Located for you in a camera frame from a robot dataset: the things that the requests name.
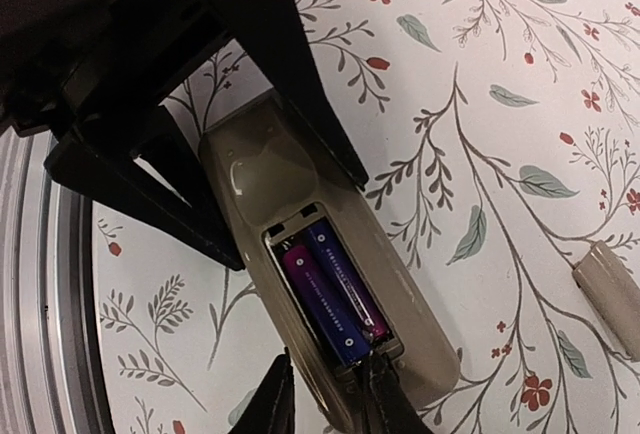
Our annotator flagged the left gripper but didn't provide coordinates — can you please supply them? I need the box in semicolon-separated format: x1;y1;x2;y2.
1;0;280;137

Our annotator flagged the beige battery cover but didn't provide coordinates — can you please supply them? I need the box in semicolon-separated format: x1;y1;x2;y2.
572;241;639;362

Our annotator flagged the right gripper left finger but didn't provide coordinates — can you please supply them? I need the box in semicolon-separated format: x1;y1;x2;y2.
233;348;295;434

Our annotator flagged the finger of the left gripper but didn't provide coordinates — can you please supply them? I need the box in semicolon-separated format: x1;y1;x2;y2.
44;106;244;270
234;0;369;189

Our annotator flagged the purple battery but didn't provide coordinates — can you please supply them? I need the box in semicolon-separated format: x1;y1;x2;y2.
281;244;370;367
303;219;392;345

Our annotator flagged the aluminium front rail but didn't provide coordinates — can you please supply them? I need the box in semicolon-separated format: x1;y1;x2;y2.
1;131;114;433

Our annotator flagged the floral tablecloth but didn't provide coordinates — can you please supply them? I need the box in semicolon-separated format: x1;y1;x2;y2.
93;0;639;433

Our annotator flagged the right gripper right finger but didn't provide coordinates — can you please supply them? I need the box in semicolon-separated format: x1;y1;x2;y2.
357;351;428;434

